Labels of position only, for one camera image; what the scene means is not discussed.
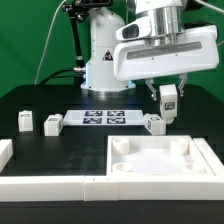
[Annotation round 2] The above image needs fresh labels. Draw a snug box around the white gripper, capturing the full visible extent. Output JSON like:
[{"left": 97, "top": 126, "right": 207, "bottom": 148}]
[{"left": 114, "top": 22, "right": 219, "bottom": 101}]

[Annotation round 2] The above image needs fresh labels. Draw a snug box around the white square tabletop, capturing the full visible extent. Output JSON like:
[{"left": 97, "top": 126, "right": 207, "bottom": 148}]
[{"left": 106, "top": 136, "right": 214, "bottom": 176}]

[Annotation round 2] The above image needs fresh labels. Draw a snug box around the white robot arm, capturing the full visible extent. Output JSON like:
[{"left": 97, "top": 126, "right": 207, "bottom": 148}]
[{"left": 81, "top": 0, "right": 219, "bottom": 95}]

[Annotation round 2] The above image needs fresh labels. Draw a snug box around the white U-shaped fence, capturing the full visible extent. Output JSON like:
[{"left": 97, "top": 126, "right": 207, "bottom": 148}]
[{"left": 0, "top": 137, "right": 224, "bottom": 202}]

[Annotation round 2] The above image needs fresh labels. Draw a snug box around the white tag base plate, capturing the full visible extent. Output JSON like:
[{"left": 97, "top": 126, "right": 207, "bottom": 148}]
[{"left": 63, "top": 110, "right": 144, "bottom": 126}]

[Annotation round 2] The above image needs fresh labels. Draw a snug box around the black cable bundle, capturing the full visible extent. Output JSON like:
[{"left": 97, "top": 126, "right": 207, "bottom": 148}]
[{"left": 40, "top": 67, "right": 88, "bottom": 86}]

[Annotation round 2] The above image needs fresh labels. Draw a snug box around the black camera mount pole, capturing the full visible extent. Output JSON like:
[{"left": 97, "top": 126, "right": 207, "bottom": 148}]
[{"left": 62, "top": 0, "right": 113, "bottom": 84}]

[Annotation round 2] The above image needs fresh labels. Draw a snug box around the white cable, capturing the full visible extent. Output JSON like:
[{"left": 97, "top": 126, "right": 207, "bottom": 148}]
[{"left": 34, "top": 0, "right": 68, "bottom": 86}]

